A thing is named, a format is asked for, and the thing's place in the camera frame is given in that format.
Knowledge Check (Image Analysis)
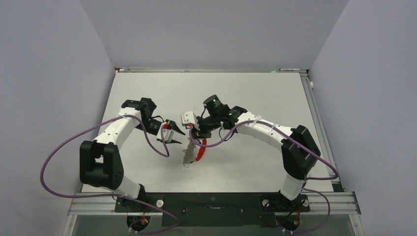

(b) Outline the red handled key tool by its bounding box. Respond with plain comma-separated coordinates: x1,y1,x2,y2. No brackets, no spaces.
182,138,200,168

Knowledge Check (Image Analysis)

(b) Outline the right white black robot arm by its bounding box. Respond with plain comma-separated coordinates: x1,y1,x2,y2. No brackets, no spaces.
181,95,321,210

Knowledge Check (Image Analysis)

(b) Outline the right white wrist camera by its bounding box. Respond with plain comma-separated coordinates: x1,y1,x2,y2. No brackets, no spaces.
180,111,198,127

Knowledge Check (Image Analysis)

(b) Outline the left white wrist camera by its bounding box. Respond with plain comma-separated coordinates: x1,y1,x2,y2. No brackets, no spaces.
156,122,173,144

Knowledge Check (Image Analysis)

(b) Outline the aluminium front frame rail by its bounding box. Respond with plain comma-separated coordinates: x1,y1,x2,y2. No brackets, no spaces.
68,192,361,215

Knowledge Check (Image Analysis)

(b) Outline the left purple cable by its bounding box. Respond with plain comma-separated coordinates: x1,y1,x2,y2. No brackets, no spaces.
39,114,180,235

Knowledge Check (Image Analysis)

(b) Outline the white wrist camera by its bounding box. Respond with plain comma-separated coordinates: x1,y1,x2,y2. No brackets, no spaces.
156,122,173,144
180,111,198,127

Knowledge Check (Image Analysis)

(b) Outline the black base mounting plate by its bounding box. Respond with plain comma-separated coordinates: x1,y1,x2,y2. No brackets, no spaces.
115,192,310,227

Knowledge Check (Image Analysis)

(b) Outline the marker pen on back rail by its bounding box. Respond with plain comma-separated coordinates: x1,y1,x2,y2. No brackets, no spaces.
278,68,301,72

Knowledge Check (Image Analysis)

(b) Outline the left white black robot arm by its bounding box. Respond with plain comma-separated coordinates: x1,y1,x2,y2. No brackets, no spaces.
80,97,184,211

